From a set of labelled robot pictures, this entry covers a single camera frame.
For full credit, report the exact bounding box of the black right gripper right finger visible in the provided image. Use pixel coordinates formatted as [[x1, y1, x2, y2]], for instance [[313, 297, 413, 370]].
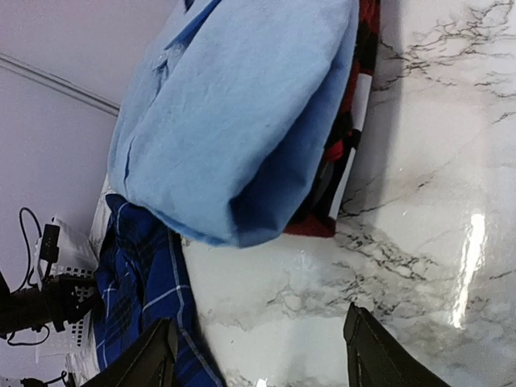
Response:
[[343, 303, 448, 387]]

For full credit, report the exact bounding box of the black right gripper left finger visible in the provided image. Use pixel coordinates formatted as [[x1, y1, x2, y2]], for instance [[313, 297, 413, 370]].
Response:
[[84, 318, 177, 387]]

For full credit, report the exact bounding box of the light blue folded shirt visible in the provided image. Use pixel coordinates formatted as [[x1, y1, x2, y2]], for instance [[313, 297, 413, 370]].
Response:
[[107, 1, 360, 248]]

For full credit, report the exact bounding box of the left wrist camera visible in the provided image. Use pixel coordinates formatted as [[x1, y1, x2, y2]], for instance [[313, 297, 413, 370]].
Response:
[[38, 224, 60, 280]]

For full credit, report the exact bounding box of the blue plaid long sleeve shirt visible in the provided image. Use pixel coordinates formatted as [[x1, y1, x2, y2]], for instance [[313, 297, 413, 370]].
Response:
[[94, 193, 226, 386]]

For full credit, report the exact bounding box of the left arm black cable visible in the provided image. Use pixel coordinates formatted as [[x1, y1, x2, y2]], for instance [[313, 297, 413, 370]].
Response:
[[6, 206, 52, 347]]

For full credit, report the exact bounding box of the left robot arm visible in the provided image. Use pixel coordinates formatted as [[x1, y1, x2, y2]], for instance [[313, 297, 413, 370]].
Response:
[[1, 274, 102, 339]]

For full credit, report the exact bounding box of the white plastic basket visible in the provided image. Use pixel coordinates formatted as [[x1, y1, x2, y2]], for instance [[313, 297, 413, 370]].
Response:
[[32, 217, 98, 359]]

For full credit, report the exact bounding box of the red plaid folded shirt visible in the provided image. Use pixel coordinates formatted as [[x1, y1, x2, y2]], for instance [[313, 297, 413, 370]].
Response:
[[284, 0, 381, 238]]

